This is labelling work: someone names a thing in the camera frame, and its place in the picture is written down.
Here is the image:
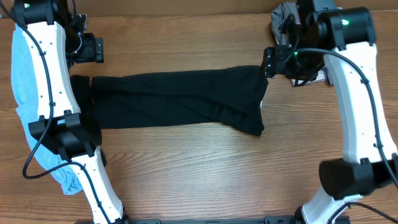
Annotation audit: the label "black t-shirt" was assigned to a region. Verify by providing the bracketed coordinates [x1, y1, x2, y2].
[91, 65, 268, 136]

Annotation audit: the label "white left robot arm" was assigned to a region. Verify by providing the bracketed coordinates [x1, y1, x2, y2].
[10, 0, 129, 223]

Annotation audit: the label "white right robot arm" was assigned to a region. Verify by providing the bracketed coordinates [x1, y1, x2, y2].
[262, 0, 397, 223]

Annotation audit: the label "folded grey shorts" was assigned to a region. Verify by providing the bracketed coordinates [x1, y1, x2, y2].
[271, 2, 300, 45]

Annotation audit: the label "light blue t-shirt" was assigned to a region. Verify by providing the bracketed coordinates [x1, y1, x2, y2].
[11, 26, 83, 195]

